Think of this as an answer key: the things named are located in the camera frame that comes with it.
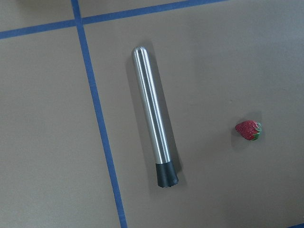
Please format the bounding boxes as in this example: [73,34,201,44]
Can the steel muddler black tip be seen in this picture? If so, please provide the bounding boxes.
[132,46,179,188]

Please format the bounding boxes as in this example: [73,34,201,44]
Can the red strawberry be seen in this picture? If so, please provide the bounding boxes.
[235,120,262,141]

